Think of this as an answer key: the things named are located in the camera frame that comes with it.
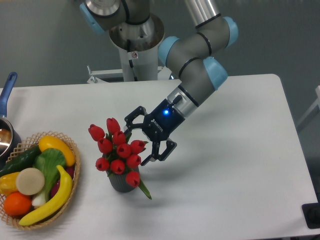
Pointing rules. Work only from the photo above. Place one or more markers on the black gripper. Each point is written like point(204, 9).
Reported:
point(162, 122)

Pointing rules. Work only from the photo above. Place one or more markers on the blue handled saucepan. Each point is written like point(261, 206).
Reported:
point(9, 138)

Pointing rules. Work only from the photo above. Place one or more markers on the dark red vegetable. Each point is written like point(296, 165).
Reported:
point(70, 170)

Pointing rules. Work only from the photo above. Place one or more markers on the beige round disc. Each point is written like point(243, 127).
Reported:
point(30, 181)

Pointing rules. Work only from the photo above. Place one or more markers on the red tulip bouquet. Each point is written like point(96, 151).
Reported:
point(118, 154)

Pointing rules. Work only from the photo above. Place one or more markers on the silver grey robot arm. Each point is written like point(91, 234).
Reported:
point(140, 38)

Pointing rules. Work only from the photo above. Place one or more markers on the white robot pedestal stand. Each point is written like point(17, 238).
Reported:
point(136, 66)

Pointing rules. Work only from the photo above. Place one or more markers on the green bok choy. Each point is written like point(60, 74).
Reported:
point(47, 163)

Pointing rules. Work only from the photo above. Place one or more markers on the black device at table edge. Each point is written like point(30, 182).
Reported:
point(311, 212)

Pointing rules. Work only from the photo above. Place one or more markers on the yellow bell pepper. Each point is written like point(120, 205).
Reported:
point(8, 183)

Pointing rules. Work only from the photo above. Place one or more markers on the dark grey ribbed vase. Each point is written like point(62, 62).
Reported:
point(118, 182)

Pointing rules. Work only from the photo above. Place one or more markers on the yellow banana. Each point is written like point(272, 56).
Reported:
point(54, 204)

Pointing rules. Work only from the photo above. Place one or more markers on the green cucumber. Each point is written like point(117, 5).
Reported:
point(22, 161)

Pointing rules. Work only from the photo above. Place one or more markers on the orange fruit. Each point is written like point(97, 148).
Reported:
point(17, 204)

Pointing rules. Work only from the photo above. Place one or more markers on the woven wicker basket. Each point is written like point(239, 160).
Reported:
point(29, 142)

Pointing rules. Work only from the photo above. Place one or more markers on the white frame at right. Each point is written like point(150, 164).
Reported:
point(310, 113)

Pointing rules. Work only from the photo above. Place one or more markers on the yellow squash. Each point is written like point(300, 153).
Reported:
point(52, 142)

